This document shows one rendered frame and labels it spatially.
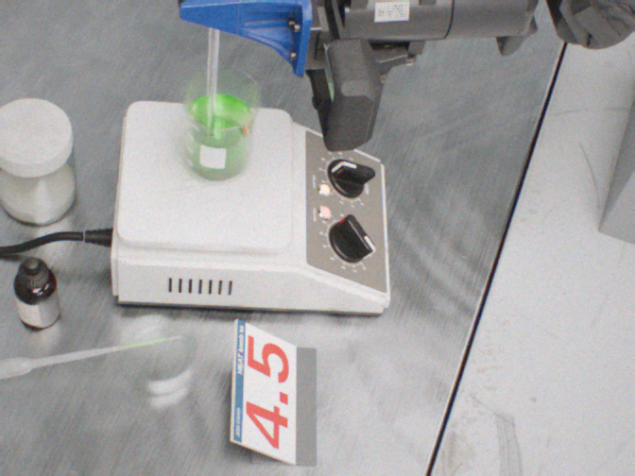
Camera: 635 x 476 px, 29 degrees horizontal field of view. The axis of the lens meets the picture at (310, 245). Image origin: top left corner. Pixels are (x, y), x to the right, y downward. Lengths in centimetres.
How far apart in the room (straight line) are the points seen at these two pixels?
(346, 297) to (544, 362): 16
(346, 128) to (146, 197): 21
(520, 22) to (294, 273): 24
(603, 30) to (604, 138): 31
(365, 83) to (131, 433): 32
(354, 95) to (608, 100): 46
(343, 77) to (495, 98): 41
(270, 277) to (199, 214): 7
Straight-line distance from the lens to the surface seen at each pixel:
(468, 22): 75
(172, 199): 86
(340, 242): 89
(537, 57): 110
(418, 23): 74
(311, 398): 88
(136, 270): 86
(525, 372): 93
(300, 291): 88
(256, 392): 85
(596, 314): 97
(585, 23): 75
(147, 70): 104
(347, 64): 68
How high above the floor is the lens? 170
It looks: 58 degrees down
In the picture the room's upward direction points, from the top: 12 degrees clockwise
